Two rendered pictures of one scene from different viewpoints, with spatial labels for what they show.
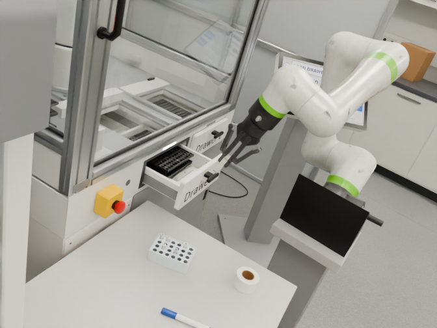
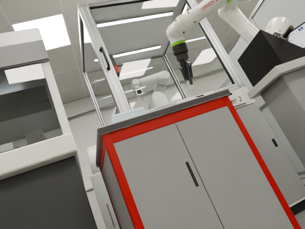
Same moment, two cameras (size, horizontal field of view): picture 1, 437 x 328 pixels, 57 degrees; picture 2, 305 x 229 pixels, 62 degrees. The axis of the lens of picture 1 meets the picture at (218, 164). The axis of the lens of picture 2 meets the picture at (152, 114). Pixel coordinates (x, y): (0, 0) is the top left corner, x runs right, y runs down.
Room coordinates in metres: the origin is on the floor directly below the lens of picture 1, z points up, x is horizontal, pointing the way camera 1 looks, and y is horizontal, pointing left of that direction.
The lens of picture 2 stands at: (-0.03, -0.98, 0.43)
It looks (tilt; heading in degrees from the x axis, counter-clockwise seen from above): 18 degrees up; 50
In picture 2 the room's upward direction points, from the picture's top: 24 degrees counter-clockwise
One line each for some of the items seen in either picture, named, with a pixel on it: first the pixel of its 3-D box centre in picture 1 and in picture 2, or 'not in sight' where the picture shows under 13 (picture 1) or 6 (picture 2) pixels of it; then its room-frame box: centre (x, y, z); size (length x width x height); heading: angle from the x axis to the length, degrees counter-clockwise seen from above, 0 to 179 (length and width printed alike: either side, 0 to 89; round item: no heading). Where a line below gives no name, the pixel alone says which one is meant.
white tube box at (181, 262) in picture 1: (172, 253); not in sight; (0.92, 0.05, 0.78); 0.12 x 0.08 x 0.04; 85
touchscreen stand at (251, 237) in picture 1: (283, 181); not in sight; (2.06, -0.39, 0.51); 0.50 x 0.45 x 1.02; 17
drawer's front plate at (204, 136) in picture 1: (209, 137); (227, 101); (1.56, 0.07, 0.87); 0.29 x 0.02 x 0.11; 161
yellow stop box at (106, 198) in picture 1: (109, 201); not in sight; (0.94, 0.27, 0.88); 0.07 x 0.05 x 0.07; 161
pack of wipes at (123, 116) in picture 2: not in sight; (127, 119); (0.54, -0.12, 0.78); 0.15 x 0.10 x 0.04; 164
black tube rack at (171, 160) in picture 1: (154, 156); not in sight; (1.28, 0.23, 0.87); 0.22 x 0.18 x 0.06; 71
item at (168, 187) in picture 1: (152, 156); not in sight; (1.28, 0.24, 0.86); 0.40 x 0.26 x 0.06; 71
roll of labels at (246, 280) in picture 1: (246, 280); not in sight; (0.90, -0.18, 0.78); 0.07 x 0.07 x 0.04
